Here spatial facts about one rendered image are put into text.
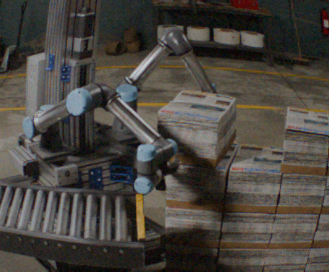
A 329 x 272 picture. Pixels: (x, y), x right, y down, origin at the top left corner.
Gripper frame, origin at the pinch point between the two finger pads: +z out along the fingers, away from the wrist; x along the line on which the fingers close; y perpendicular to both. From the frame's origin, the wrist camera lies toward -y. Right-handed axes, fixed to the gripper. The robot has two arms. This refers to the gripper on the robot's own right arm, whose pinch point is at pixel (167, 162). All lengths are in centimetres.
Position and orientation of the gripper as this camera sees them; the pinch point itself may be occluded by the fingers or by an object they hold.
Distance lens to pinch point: 304.7
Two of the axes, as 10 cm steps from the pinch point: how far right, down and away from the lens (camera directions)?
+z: 3.0, -3.1, 9.0
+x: -9.5, -1.2, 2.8
